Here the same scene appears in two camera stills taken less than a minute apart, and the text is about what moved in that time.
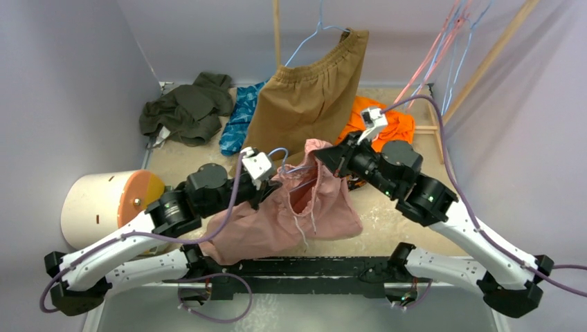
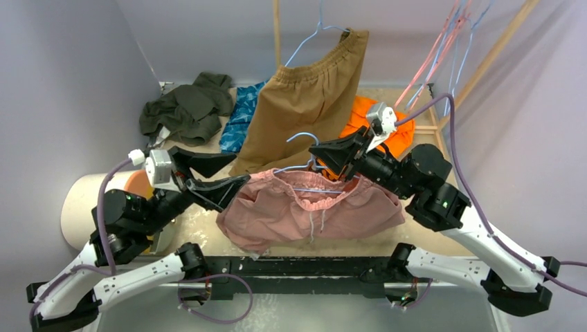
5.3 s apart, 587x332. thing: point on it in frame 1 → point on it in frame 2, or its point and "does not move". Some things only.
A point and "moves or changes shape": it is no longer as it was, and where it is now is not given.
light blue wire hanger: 286,171 → 312,162
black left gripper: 268,186 → 218,193
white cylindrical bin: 89,207 does not move
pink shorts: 305,202 moves or changes shape
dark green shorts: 190,113 does not move
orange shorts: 399,126 does not move
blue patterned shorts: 233,136 does not move
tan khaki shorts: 306,99 does not move
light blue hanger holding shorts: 319,23 does not move
